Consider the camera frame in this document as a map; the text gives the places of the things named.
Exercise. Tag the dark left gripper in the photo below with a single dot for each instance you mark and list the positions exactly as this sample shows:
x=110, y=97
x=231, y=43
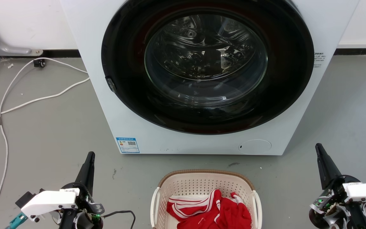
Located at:
x=89, y=210

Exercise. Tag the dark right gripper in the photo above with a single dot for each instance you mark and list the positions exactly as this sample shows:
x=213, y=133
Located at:
x=335, y=203

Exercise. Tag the beige perforated laundry basket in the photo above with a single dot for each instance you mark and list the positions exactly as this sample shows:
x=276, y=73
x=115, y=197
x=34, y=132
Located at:
x=199, y=183

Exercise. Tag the blue white energy label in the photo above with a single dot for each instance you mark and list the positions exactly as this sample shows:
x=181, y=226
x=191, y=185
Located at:
x=127, y=145

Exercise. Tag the small black box module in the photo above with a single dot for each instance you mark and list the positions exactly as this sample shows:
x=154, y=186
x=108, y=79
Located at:
x=25, y=199

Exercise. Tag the round white filter cover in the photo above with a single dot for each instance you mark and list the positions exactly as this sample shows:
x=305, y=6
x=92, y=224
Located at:
x=255, y=147

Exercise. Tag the teal plastic connector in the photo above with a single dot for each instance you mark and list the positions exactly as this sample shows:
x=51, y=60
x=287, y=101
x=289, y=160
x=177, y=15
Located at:
x=17, y=220

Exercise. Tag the white front-load washing machine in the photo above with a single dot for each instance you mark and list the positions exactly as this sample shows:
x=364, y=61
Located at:
x=170, y=143

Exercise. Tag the red garment with white stripes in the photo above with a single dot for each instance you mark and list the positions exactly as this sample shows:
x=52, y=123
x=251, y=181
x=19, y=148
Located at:
x=227, y=213

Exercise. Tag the small printed text sticker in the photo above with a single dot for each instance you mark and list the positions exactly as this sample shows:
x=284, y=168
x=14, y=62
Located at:
x=319, y=59

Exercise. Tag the black round washing machine door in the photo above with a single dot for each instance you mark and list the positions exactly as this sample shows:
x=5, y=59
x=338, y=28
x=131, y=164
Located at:
x=125, y=63

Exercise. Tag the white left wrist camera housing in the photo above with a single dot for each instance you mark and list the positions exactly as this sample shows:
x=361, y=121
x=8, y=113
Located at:
x=49, y=201

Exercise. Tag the small black wall plug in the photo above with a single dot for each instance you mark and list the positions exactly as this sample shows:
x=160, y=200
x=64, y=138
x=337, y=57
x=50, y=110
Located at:
x=39, y=63

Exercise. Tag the grey metal pipe bracket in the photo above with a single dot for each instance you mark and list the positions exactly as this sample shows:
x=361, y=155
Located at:
x=11, y=50

